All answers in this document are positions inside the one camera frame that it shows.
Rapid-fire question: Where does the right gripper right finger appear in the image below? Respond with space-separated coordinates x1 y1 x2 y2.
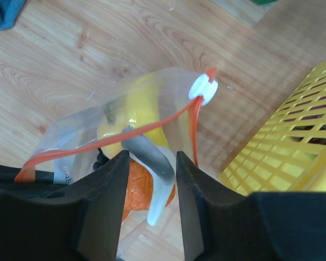
177 152 326 260

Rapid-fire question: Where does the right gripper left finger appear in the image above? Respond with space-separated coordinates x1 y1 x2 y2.
0 151 130 260

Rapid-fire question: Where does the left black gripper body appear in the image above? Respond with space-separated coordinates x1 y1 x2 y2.
0 162 77 196

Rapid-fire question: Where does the dark small grape bunch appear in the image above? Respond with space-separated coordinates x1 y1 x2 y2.
93 148 109 171

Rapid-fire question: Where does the orange pumpkin toy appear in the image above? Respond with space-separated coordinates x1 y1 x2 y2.
122 159 177 222

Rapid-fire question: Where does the white garlic toy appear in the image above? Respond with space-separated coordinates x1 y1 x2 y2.
121 127 176 226

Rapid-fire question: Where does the clear zip top bag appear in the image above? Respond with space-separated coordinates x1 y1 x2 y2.
13 66 220 256

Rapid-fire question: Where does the yellow banana toy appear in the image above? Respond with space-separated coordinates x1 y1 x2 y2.
119 73 171 149

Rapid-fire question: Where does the yellow plastic basket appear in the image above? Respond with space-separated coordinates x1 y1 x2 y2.
219 60 326 195

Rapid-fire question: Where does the blue crumpled cloth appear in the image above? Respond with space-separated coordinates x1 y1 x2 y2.
0 0 27 30

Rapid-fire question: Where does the wooden tray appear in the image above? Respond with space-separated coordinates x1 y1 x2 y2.
213 0 276 27

